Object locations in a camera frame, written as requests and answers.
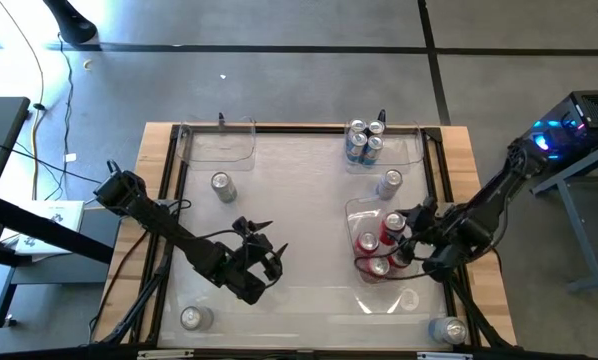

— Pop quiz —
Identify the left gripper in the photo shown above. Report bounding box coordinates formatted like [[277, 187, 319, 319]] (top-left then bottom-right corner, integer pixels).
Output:
[[226, 216, 289, 306]]

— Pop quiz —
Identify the black cable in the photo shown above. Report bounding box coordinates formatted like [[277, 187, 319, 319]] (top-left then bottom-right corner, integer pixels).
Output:
[[0, 138, 103, 186], [57, 32, 76, 174]]

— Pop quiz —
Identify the white cardboard box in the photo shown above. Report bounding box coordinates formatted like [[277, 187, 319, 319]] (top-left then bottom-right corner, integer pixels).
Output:
[[0, 199, 86, 257]]

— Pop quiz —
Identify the black office chair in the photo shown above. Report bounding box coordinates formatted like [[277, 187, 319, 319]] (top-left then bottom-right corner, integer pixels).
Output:
[[42, 0, 99, 45]]

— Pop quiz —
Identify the grey metal stand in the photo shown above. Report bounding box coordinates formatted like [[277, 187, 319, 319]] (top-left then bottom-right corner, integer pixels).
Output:
[[530, 137, 598, 294]]

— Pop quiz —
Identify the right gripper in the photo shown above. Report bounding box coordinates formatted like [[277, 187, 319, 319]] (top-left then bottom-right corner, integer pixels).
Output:
[[396, 197, 473, 281]]

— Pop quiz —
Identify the yellow cable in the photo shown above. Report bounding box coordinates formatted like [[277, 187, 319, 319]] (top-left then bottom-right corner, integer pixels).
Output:
[[0, 0, 48, 201]]

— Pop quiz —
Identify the clear plastic bin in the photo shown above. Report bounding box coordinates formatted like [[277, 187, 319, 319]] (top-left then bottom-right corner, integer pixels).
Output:
[[343, 119, 425, 175], [176, 117, 258, 173], [344, 194, 420, 316]]

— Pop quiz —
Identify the white frame bracket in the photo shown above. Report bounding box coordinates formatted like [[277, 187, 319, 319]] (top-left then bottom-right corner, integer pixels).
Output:
[[137, 349, 195, 360], [417, 351, 474, 360]]

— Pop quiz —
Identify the black desktop computer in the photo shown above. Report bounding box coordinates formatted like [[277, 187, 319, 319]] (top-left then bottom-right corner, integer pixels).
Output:
[[521, 89, 598, 162]]

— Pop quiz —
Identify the black frame strut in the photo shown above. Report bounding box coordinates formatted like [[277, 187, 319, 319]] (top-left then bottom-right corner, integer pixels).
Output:
[[91, 239, 175, 346], [443, 277, 513, 349]]

